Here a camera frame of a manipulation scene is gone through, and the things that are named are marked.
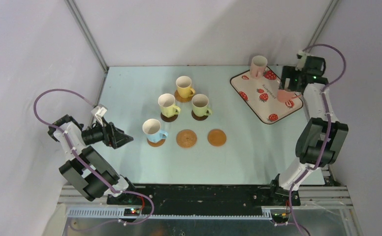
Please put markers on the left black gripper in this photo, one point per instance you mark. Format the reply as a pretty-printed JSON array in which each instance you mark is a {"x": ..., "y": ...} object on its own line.
[{"x": 112, "y": 136}]

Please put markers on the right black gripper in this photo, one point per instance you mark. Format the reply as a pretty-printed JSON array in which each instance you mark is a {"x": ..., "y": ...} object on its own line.
[{"x": 288, "y": 82}]

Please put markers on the blue mug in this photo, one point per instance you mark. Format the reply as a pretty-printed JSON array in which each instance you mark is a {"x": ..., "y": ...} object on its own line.
[{"x": 153, "y": 131}]

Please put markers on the pink mug with handle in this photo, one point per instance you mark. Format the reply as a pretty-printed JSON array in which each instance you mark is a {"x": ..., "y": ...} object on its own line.
[{"x": 283, "y": 96}]

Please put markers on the light wooden coaster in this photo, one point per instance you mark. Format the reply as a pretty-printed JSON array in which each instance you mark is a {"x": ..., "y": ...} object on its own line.
[
  {"x": 157, "y": 144},
  {"x": 216, "y": 137}
]

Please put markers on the dark wooden coaster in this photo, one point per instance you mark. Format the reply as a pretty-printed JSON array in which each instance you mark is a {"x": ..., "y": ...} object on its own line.
[
  {"x": 199, "y": 117},
  {"x": 168, "y": 119}
]

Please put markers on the yellow-green mug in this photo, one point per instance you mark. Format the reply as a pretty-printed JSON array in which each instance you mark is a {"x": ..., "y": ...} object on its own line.
[{"x": 167, "y": 104}]

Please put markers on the woven rattan coaster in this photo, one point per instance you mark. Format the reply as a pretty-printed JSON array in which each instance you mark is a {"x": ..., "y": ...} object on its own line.
[
  {"x": 181, "y": 99},
  {"x": 186, "y": 138}
]

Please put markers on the yellow mug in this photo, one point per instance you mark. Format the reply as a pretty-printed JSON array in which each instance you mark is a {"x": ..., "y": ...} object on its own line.
[{"x": 184, "y": 86}]

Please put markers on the green mug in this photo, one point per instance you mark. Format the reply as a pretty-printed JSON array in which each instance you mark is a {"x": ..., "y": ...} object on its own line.
[{"x": 200, "y": 105}]

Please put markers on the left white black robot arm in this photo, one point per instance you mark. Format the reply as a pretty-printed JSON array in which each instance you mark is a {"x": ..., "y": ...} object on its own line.
[{"x": 85, "y": 169}]

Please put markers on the strawberry pattern tray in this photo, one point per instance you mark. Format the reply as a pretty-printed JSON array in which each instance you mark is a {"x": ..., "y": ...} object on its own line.
[{"x": 261, "y": 95}]

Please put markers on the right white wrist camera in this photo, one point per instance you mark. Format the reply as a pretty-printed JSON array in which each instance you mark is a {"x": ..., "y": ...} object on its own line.
[{"x": 302, "y": 57}]

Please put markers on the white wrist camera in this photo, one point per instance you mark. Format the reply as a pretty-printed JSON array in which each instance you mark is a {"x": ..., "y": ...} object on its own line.
[
  {"x": 302, "y": 57},
  {"x": 98, "y": 113}
]

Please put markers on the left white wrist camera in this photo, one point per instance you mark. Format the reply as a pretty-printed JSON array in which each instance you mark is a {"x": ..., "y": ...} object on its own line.
[{"x": 98, "y": 113}]

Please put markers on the aluminium frame rail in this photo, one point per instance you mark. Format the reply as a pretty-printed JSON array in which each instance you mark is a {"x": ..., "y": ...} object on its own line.
[{"x": 311, "y": 197}]

